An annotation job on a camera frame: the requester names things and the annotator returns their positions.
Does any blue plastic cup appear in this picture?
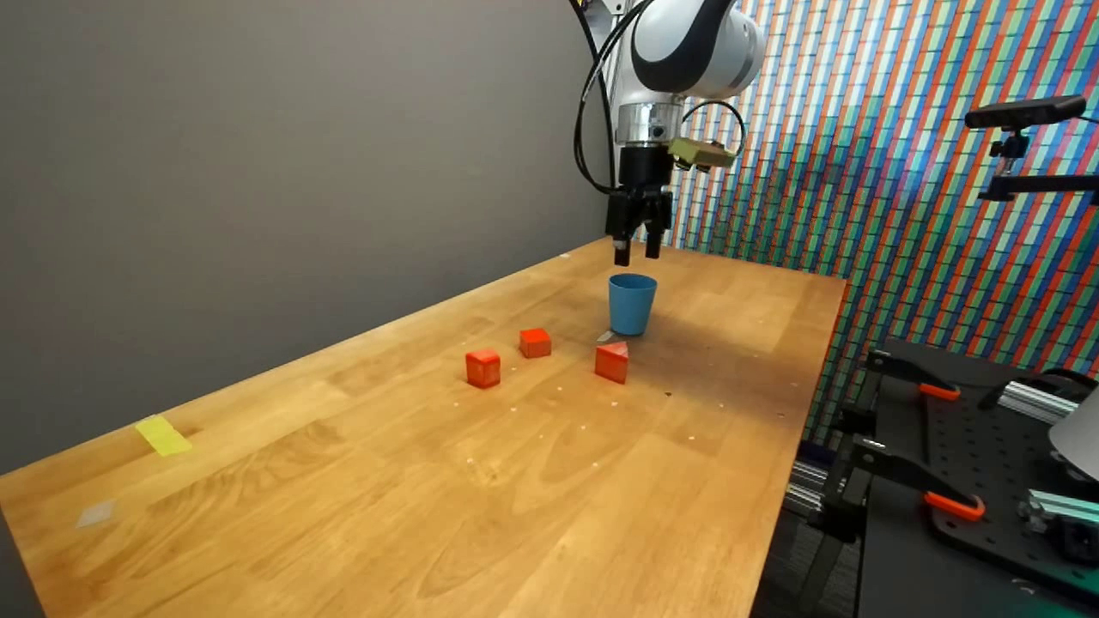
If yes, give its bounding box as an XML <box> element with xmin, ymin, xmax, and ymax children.
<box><xmin>603</xmin><ymin>273</ymin><xmax>661</xmax><ymax>340</ymax></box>

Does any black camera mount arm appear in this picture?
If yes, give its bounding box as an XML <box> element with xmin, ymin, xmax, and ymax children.
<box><xmin>978</xmin><ymin>129</ymin><xmax>1099</xmax><ymax>211</ymax></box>

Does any black clamp orange handle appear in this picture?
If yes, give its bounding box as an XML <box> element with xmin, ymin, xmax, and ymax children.
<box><xmin>863</xmin><ymin>347</ymin><xmax>969</xmax><ymax>409</ymax></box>
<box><xmin>846</xmin><ymin>434</ymin><xmax>989</xmax><ymax>529</ymax></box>

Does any orange wedge block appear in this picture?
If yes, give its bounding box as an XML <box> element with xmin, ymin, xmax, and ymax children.
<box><xmin>592</xmin><ymin>340</ymin><xmax>636</xmax><ymax>387</ymax></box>

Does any silver aluminium extrusion bar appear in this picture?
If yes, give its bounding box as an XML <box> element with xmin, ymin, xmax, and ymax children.
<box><xmin>997</xmin><ymin>379</ymin><xmax>1086</xmax><ymax>430</ymax></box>

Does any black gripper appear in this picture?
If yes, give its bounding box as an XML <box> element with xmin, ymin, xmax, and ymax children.
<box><xmin>600</xmin><ymin>138</ymin><xmax>680</xmax><ymax>273</ymax></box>

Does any black exterior camera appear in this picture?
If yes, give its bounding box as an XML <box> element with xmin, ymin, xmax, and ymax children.
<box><xmin>960</xmin><ymin>92</ymin><xmax>1092</xmax><ymax>132</ymax></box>

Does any teal aluminium extrusion bar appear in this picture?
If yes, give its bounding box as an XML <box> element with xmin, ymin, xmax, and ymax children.
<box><xmin>1019</xmin><ymin>485</ymin><xmax>1099</xmax><ymax>537</ymax></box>

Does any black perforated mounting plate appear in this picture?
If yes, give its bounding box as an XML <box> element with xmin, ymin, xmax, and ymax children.
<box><xmin>853</xmin><ymin>340</ymin><xmax>1099</xmax><ymax>597</ymax></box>

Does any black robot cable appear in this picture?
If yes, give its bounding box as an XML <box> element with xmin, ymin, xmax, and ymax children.
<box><xmin>567</xmin><ymin>0</ymin><xmax>653</xmax><ymax>199</ymax></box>

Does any yellow tape strip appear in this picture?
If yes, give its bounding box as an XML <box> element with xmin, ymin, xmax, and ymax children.
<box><xmin>131</xmin><ymin>413</ymin><xmax>195</xmax><ymax>461</ymax></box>

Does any orange cube block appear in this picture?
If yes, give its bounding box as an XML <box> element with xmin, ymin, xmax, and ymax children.
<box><xmin>459</xmin><ymin>347</ymin><xmax>506</xmax><ymax>392</ymax></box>
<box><xmin>514</xmin><ymin>328</ymin><xmax>557</xmax><ymax>361</ymax></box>

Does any olive wrist camera box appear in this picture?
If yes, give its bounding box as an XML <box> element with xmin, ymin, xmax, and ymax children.
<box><xmin>665</xmin><ymin>136</ymin><xmax>737</xmax><ymax>179</ymax></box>

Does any grey curved panel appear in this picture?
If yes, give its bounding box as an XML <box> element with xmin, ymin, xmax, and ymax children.
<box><xmin>1043</xmin><ymin>385</ymin><xmax>1099</xmax><ymax>487</ymax></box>

